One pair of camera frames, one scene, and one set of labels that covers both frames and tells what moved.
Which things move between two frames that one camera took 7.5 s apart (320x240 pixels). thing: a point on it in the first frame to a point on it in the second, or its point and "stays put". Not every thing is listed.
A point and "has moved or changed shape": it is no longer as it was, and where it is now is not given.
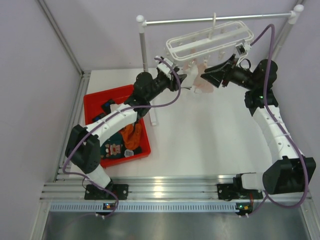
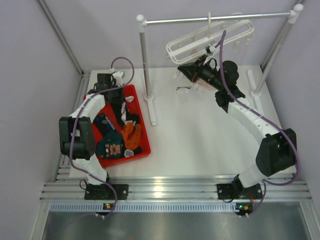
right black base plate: (230, 191) stays put
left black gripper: (172, 85) to (121, 99)
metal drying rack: (295, 16) stays put
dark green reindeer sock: (113, 148) stays put
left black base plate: (94, 193) stays put
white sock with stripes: (191, 71) has moved or changed shape
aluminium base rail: (154, 187) stays put
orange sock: (132, 136) stays put
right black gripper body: (233, 73) to (200, 61)
